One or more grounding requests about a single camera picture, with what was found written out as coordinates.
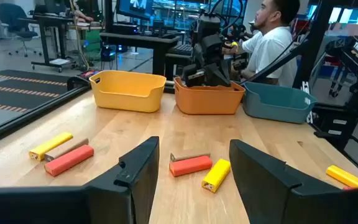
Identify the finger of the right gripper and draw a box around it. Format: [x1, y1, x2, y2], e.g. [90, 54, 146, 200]
[181, 63, 205, 88]
[203, 62, 232, 88]

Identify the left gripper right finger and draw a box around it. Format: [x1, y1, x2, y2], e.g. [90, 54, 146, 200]
[229, 139, 358, 224]

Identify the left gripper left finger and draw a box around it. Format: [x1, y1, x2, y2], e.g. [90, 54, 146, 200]
[0, 136, 160, 224]

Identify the yellow wooden block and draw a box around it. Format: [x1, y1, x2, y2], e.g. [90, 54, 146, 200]
[201, 158, 231, 194]
[325, 164, 358, 189]
[28, 131, 74, 162]

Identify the red wooden block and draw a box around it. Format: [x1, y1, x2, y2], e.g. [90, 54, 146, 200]
[44, 144, 95, 177]
[168, 155, 213, 177]

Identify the plain wooden block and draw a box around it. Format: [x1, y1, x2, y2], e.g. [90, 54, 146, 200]
[170, 152, 211, 162]
[44, 138, 90, 162]

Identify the orange plastic bin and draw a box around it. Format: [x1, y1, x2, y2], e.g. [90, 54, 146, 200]
[173, 76, 246, 115]

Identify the person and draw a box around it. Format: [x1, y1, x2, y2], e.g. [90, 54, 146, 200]
[222, 0, 301, 88]
[69, 0, 105, 23]

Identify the black work table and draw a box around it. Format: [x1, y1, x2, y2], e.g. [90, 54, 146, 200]
[99, 30, 180, 77]

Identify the teal plastic bin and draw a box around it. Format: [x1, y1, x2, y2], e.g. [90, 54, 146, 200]
[242, 81, 318, 124]

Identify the yellow plastic bin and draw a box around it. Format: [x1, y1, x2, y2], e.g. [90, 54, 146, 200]
[89, 70, 167, 113]

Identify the computer monitor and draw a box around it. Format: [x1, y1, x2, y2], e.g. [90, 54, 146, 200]
[116, 0, 155, 21]

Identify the green box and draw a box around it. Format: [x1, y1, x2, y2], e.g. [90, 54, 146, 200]
[84, 29, 102, 52]

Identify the black striped floor mat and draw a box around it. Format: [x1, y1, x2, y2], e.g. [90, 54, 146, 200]
[0, 68, 88, 114]

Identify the black rolling desk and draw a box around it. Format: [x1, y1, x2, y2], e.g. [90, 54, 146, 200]
[17, 14, 77, 73]

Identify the black office chair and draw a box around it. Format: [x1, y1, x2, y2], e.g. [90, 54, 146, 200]
[0, 2, 43, 58]

